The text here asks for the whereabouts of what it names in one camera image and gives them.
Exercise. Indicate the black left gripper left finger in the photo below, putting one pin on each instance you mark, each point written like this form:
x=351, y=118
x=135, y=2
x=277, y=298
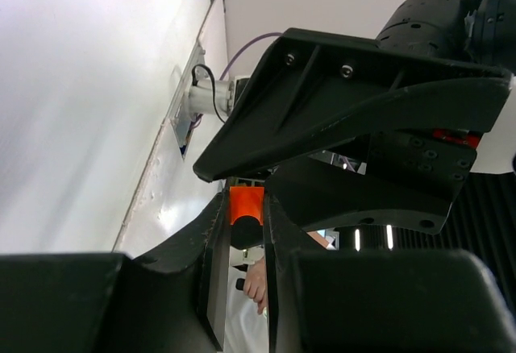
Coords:
x=170, y=299

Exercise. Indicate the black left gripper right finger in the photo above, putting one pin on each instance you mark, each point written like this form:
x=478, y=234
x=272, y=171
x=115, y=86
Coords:
x=377, y=301

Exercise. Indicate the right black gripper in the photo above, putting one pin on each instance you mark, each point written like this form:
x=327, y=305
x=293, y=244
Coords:
x=312, y=91

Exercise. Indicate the orange small lego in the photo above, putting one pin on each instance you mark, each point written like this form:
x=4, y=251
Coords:
x=246, y=201

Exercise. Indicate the person hand in background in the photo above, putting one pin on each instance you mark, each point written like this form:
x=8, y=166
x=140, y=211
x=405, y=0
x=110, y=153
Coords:
x=255, y=285

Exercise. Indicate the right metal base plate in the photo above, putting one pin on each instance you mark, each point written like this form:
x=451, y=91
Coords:
x=179, y=117

